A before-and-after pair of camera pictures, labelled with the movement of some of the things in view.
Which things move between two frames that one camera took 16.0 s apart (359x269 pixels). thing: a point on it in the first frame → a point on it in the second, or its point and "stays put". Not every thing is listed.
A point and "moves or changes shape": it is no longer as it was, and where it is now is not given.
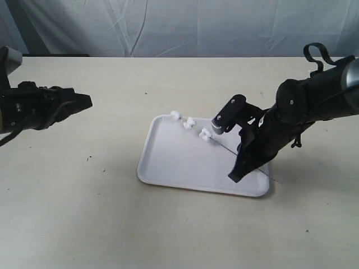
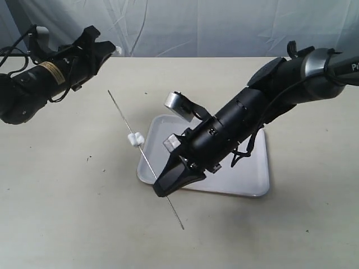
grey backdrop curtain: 180,28 stays put
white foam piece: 189,124 → 118,49
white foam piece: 176,115 → 171,142
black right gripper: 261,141 → 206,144
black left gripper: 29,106 → 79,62
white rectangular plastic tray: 199,159 stays put
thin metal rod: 236,154 → 146,159
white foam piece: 205,134 moves or changes shape
